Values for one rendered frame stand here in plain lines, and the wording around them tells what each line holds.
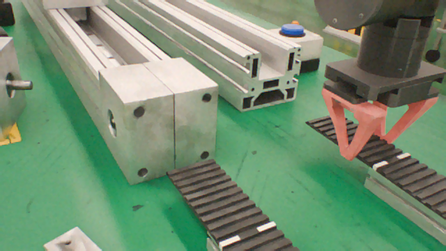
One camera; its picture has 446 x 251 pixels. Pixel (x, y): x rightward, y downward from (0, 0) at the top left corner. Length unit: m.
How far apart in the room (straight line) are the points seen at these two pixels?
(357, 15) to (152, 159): 0.24
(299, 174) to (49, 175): 0.27
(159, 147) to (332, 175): 0.19
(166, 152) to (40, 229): 0.14
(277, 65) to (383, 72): 0.23
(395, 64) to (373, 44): 0.03
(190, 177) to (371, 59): 0.20
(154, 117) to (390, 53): 0.23
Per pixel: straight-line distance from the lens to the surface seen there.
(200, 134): 0.43
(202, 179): 0.37
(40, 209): 0.42
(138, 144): 0.40
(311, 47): 0.72
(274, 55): 0.60
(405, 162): 0.45
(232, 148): 0.48
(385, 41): 0.39
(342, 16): 0.33
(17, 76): 0.59
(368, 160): 0.44
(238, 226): 0.33
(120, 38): 0.62
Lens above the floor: 1.04
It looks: 29 degrees down
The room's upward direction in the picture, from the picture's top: 3 degrees clockwise
